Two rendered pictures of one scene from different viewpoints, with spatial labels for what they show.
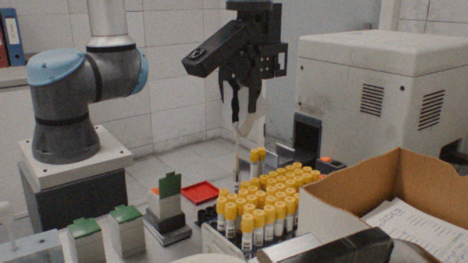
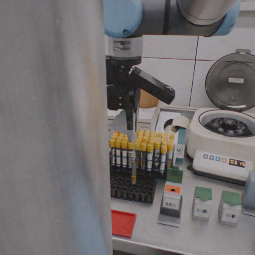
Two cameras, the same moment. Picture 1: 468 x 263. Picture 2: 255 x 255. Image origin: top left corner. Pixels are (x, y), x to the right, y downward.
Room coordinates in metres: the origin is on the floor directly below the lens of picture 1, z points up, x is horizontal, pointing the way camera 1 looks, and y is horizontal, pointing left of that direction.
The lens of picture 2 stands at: (0.97, 0.41, 1.38)
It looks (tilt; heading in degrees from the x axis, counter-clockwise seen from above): 28 degrees down; 230
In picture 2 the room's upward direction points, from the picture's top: straight up
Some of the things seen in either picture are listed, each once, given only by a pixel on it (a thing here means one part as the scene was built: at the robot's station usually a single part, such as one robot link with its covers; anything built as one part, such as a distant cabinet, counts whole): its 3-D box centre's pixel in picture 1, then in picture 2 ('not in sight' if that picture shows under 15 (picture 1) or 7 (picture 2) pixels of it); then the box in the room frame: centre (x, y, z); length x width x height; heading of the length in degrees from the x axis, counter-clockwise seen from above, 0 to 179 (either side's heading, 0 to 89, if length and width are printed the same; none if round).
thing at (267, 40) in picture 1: (252, 41); (122, 82); (0.62, -0.03, 1.19); 0.09 x 0.08 x 0.12; 127
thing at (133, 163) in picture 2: (237, 195); (133, 174); (0.60, -0.01, 0.93); 0.01 x 0.01 x 0.10; 37
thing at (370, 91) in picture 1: (378, 106); not in sight; (0.83, -0.32, 1.03); 0.31 x 0.27 x 0.30; 127
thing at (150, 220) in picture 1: (166, 219); (171, 206); (0.58, 0.12, 0.89); 0.09 x 0.05 x 0.04; 35
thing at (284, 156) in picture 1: (284, 156); not in sight; (0.79, -0.11, 0.92); 0.21 x 0.07 x 0.05; 127
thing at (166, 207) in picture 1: (164, 206); (172, 198); (0.58, 0.12, 0.92); 0.05 x 0.04 x 0.06; 35
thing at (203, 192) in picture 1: (201, 192); (120, 222); (0.71, 0.07, 0.88); 0.07 x 0.07 x 0.01; 37
